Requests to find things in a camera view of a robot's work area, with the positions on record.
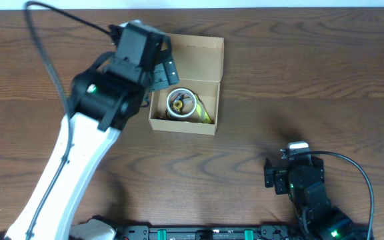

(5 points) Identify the black yellow correction tape dispenser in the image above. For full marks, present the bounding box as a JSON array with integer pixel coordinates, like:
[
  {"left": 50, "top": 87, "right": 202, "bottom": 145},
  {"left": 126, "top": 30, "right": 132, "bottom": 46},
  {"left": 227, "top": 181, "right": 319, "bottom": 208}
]
[{"left": 171, "top": 93, "right": 184, "bottom": 115}]

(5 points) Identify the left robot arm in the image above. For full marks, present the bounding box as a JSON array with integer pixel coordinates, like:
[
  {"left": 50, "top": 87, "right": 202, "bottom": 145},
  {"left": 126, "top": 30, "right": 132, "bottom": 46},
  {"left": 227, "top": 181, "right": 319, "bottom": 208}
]
[{"left": 5, "top": 21, "right": 179, "bottom": 239}]

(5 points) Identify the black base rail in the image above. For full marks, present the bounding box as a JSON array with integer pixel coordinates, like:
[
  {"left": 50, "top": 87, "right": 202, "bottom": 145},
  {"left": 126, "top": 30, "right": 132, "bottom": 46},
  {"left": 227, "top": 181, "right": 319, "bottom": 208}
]
[{"left": 68, "top": 215, "right": 375, "bottom": 240}]

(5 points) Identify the white tape roll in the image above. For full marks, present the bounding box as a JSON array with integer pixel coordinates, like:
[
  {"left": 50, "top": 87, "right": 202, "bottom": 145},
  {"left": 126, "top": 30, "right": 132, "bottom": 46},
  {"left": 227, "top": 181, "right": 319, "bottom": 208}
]
[{"left": 166, "top": 88, "right": 197, "bottom": 119}]

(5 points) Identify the right black cable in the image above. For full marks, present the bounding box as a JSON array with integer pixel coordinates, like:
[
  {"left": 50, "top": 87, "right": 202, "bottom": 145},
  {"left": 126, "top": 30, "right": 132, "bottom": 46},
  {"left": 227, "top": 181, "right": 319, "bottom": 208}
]
[{"left": 307, "top": 151, "right": 375, "bottom": 240}]

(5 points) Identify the yellow highlighter marker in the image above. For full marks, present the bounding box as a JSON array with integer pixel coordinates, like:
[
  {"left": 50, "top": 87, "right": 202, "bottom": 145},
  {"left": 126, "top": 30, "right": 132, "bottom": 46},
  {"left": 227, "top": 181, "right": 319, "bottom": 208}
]
[{"left": 195, "top": 94, "right": 212, "bottom": 124}]

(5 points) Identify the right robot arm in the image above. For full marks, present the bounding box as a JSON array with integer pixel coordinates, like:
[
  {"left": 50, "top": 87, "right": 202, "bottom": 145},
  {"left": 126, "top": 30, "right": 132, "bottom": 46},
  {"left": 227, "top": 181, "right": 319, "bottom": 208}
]
[{"left": 264, "top": 155, "right": 364, "bottom": 240}]

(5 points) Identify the brown cardboard box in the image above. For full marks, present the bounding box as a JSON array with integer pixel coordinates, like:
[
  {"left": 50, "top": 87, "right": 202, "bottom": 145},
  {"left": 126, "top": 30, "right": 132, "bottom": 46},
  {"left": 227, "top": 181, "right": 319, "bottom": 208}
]
[{"left": 149, "top": 34, "right": 224, "bottom": 135}]

